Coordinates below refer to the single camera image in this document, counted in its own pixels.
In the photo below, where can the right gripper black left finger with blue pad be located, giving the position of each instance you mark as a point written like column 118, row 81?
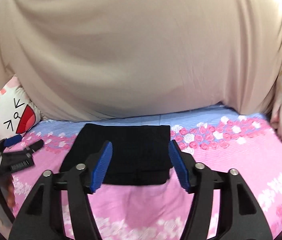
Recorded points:
column 41, row 217

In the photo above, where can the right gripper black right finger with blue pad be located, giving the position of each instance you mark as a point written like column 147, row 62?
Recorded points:
column 240, row 215

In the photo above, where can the black pants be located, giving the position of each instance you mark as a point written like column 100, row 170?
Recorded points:
column 140, row 153

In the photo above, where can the white cartoon face pillow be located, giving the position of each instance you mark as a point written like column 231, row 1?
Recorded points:
column 18, row 114

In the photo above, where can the pink floral bed sheet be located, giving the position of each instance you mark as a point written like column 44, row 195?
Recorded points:
column 215, row 136

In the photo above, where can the beige draped curtain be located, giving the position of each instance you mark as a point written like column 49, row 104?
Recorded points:
column 100, row 59

